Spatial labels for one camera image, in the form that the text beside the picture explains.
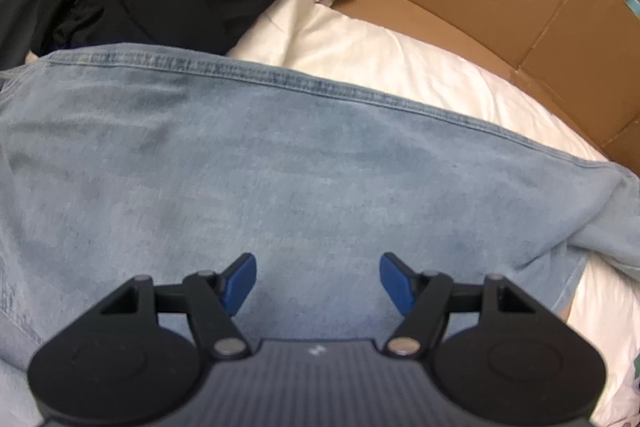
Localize light blue jeans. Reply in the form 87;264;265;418
0;44;640;427

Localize cream bear print bed sheet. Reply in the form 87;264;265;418
225;0;640;427

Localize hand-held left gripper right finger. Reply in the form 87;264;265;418
379;252;545;361

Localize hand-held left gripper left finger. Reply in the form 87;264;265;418
95;253;258;361

